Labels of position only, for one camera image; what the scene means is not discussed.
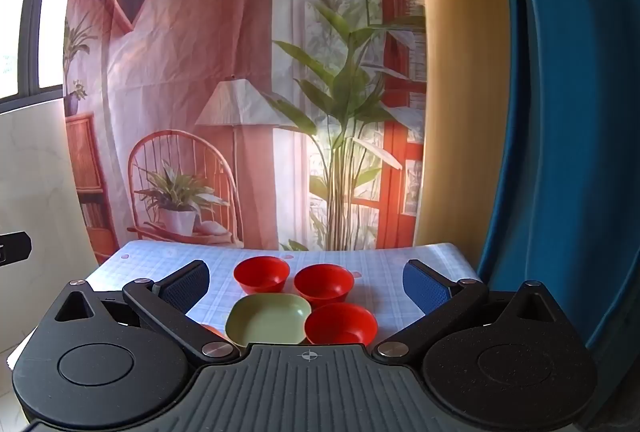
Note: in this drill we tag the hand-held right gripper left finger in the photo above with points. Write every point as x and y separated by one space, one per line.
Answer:
187 284

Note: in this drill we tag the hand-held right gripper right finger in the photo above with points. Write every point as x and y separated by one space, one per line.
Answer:
425 287

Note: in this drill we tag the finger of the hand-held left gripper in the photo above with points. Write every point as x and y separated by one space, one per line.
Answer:
17 248

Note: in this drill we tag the green square plate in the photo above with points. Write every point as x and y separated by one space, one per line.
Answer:
267 319

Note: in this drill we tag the red bowl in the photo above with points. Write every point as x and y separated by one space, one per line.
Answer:
340 324
262 273
324 281

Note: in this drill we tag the blue plaid tablecloth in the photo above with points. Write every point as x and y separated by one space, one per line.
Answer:
380 272

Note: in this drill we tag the pink square plate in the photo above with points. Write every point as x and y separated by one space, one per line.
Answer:
211 328

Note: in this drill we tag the blue curtain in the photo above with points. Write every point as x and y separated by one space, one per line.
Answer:
565 112

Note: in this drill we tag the printed wall tapestry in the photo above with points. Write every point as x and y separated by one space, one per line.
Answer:
200 62

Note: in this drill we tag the dark window frame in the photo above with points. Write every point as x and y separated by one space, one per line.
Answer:
32 12

